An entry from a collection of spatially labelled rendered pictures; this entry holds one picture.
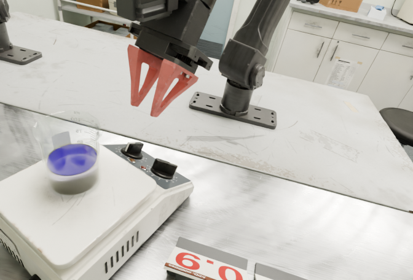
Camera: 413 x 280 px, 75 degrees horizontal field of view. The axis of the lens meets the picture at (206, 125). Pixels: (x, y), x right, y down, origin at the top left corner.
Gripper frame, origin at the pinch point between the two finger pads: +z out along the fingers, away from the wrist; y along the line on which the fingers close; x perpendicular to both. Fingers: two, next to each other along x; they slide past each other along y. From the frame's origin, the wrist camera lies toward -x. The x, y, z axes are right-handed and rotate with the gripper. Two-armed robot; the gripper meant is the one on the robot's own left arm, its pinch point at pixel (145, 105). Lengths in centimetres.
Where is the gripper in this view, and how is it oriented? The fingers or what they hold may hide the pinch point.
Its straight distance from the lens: 37.1
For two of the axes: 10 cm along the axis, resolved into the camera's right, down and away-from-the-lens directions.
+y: 8.3, 4.3, -3.6
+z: -4.2, 9.0, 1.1
